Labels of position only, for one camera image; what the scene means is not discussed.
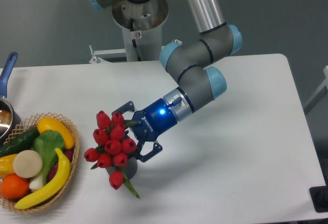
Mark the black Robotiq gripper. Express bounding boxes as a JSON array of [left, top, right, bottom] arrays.
[[111, 98, 177, 162]]

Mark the red tulip bouquet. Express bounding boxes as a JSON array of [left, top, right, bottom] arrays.
[[84, 111, 140, 198]]

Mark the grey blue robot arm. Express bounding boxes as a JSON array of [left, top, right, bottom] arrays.
[[89, 0, 243, 162]]

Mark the dark grey ribbed vase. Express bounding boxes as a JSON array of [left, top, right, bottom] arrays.
[[106, 156, 138, 180]]

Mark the dark red vegetable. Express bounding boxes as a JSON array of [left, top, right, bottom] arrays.
[[48, 149, 74, 181]]

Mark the yellow banana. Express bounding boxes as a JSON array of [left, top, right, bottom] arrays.
[[14, 148, 71, 210]]

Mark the yellow squash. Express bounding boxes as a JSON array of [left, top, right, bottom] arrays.
[[37, 116, 75, 150]]

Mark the green bok choy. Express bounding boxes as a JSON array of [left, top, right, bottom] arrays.
[[29, 130, 65, 191]]

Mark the woven wicker basket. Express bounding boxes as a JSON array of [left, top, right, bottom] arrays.
[[1, 112, 80, 214]]

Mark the green cucumber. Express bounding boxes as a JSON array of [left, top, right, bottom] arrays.
[[1, 127, 40, 157]]

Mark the beige round disc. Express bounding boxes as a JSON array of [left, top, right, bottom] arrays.
[[13, 150, 43, 178]]

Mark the yellow bell pepper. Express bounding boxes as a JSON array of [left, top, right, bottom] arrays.
[[0, 154, 17, 178]]

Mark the orange fruit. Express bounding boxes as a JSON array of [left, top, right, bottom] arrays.
[[1, 174, 29, 199]]

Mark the black device at edge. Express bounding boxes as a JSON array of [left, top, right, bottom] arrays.
[[309, 186, 327, 213]]

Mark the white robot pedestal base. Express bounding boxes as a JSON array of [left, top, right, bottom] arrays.
[[88, 0, 183, 64]]

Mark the blue handled saucepan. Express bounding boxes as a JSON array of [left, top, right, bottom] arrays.
[[1, 52, 21, 147]]

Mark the white frame at right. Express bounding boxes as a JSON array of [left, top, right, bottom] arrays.
[[303, 66, 327, 115]]

